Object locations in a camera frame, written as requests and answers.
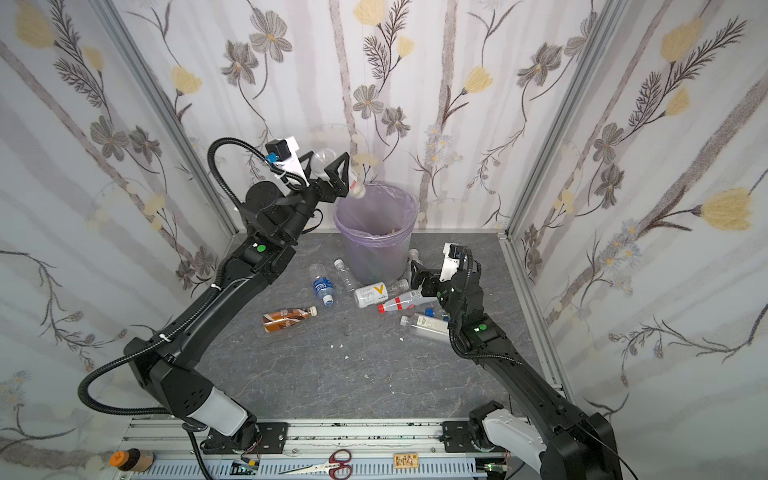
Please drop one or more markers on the square clear bottle white cap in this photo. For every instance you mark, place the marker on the square clear bottle white cap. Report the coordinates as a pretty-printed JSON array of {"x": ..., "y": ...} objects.
[{"x": 426, "y": 327}]

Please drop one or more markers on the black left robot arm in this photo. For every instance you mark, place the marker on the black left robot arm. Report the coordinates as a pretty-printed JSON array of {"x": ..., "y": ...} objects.
[{"x": 275, "y": 214}]

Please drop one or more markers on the brown tea bottle left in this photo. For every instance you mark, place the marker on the brown tea bottle left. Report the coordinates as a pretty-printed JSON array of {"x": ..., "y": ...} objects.
[{"x": 285, "y": 318}]

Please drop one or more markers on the red-cap clear bottle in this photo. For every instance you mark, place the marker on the red-cap clear bottle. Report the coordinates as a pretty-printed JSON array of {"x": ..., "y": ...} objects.
[{"x": 405, "y": 301}]

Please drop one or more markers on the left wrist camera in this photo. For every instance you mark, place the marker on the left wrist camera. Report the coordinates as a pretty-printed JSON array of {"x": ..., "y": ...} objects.
[{"x": 284, "y": 163}]

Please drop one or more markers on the small clear bottle by bin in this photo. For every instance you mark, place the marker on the small clear bottle by bin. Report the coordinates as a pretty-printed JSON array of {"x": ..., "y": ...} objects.
[{"x": 413, "y": 257}]

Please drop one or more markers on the Pocari Sweat bottle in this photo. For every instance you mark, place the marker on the Pocari Sweat bottle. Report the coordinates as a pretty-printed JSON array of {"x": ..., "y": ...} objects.
[{"x": 322, "y": 285}]

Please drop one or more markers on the orange-capped spool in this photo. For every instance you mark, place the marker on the orange-capped spool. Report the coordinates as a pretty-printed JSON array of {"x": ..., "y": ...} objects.
[{"x": 132, "y": 460}]

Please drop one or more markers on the blue-cap flat bottle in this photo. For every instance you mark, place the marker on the blue-cap flat bottle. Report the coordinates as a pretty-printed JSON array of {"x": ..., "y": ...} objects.
[{"x": 437, "y": 313}]

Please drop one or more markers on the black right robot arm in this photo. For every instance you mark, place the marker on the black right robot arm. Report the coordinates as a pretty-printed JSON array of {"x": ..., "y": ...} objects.
[{"x": 557, "y": 438}]

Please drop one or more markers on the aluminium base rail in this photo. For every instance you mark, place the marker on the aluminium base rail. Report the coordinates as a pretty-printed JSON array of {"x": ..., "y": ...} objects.
[{"x": 447, "y": 449}]

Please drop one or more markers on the purple-lined mesh trash bin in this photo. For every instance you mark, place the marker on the purple-lined mesh trash bin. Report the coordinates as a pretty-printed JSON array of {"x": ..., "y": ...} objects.
[{"x": 376, "y": 232}]

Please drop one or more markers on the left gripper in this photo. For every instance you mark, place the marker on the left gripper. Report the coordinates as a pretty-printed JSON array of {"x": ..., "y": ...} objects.
[{"x": 324, "y": 186}]

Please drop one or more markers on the white bottle yellow logo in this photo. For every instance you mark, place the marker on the white bottle yellow logo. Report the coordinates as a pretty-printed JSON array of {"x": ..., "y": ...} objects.
[
  {"x": 337, "y": 174},
  {"x": 378, "y": 293}
]

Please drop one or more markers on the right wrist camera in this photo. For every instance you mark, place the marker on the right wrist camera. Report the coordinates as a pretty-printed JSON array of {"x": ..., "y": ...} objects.
[{"x": 455, "y": 260}]

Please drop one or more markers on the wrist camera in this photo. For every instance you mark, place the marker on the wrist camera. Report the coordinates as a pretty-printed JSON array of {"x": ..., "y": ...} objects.
[
  {"x": 284, "y": 163},
  {"x": 455, "y": 260}
]

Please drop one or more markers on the small wooden tag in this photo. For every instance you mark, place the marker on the small wooden tag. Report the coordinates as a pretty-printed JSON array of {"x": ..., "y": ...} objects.
[{"x": 406, "y": 461}]

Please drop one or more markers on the red-handled scissors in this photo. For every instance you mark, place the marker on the red-handled scissors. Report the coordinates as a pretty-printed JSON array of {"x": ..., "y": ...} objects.
[{"x": 337, "y": 467}]

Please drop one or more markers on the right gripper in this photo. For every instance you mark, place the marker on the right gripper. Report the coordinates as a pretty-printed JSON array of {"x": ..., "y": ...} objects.
[{"x": 437, "y": 286}]

